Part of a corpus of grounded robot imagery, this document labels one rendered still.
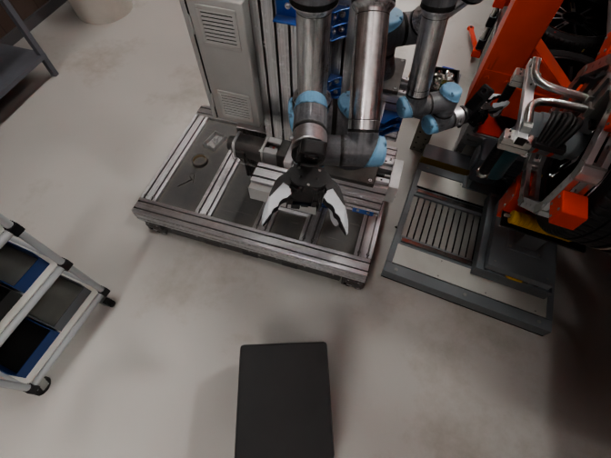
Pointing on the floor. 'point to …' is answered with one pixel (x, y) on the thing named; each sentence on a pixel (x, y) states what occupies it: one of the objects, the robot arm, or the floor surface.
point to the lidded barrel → (101, 10)
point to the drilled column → (420, 139)
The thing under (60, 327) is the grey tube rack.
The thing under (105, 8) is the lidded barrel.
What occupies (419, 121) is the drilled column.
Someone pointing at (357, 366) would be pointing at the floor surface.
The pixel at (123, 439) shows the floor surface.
